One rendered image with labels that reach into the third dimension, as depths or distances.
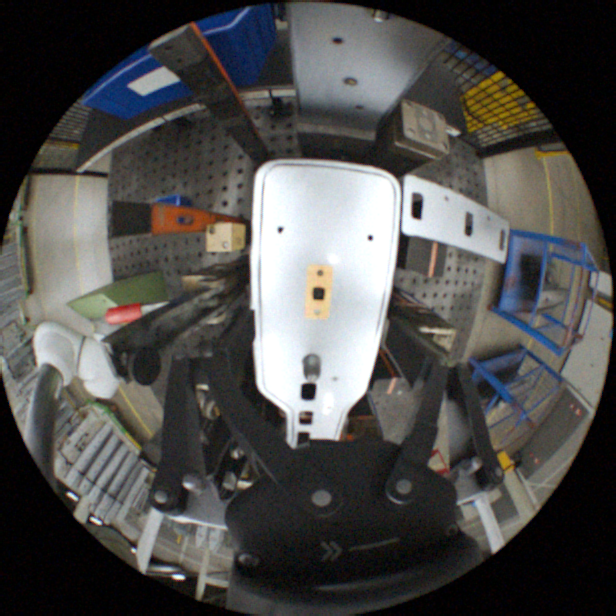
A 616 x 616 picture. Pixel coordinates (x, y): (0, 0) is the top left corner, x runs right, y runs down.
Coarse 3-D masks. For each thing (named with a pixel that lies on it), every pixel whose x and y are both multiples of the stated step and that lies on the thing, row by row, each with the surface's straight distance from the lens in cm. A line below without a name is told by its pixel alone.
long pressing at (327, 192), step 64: (256, 192) 30; (320, 192) 29; (384, 192) 32; (256, 256) 29; (320, 256) 29; (384, 256) 31; (256, 320) 32; (320, 320) 31; (384, 320) 34; (256, 384) 40; (320, 384) 39
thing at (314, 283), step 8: (312, 264) 29; (312, 272) 29; (328, 272) 29; (312, 280) 29; (320, 280) 29; (328, 280) 29; (312, 288) 29; (320, 288) 29; (328, 288) 29; (312, 296) 30; (328, 296) 30; (312, 304) 30; (320, 304) 30; (328, 304) 30; (304, 312) 30; (312, 312) 30; (320, 312) 31; (328, 312) 31
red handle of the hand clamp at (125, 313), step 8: (216, 296) 26; (128, 304) 28; (136, 304) 27; (144, 304) 27; (152, 304) 26; (160, 304) 26; (200, 304) 26; (208, 304) 26; (216, 304) 26; (112, 312) 28; (120, 312) 27; (128, 312) 27; (136, 312) 27; (144, 312) 27; (112, 320) 28; (120, 320) 28; (128, 320) 27
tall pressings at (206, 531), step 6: (198, 528) 954; (204, 528) 944; (210, 528) 961; (216, 528) 927; (204, 534) 944; (210, 534) 936; (216, 534) 927; (222, 534) 944; (198, 540) 955; (204, 540) 947; (210, 540) 937; (216, 540) 928; (222, 540) 966; (198, 546) 957; (204, 546) 973; (210, 546) 938; (216, 546) 932; (216, 552) 958
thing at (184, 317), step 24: (216, 288) 25; (168, 312) 19; (192, 312) 24; (216, 312) 26; (120, 336) 17; (144, 336) 19; (168, 336) 21; (120, 360) 18; (144, 360) 15; (144, 384) 16
